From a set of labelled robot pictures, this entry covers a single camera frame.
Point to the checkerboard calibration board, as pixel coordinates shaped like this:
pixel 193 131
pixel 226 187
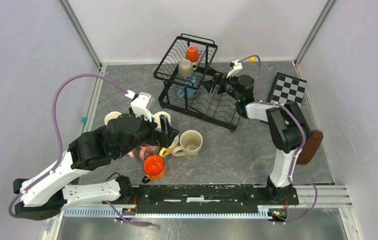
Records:
pixel 286 88

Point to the yellow-green faceted mug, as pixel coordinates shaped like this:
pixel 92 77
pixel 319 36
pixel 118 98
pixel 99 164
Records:
pixel 111 115

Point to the brown wooden stand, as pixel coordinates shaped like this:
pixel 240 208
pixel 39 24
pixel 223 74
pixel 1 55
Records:
pixel 311 147

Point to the blue ribbed mug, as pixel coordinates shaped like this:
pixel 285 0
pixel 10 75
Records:
pixel 190 90

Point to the orange cup top rack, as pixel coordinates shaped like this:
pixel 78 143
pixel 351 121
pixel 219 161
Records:
pixel 192 54

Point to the black wire dish rack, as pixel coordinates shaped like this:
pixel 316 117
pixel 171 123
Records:
pixel 218 109

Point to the yellow mug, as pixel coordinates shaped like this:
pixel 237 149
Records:
pixel 168 151

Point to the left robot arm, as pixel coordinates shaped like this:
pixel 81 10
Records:
pixel 52 191

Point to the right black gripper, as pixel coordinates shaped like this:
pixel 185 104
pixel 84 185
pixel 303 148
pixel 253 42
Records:
pixel 219 78

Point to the white patterned mug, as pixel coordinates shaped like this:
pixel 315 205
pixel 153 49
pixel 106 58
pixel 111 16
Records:
pixel 190 143

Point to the pink speckled mug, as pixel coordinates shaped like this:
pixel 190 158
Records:
pixel 148 150

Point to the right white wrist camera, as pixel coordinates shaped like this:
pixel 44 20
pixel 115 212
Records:
pixel 236 67

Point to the orange cup rack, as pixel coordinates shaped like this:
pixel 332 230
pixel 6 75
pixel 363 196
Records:
pixel 154 168
pixel 192 54

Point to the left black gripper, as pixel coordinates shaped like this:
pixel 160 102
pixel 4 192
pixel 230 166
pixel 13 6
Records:
pixel 165 137

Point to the beige grey mug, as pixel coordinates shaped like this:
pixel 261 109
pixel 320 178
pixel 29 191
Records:
pixel 186 67

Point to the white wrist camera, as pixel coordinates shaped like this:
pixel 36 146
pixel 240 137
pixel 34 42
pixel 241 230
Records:
pixel 236 67
pixel 140 106

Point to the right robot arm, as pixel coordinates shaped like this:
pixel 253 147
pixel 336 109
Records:
pixel 288 128

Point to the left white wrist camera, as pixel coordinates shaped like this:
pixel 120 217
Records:
pixel 140 106

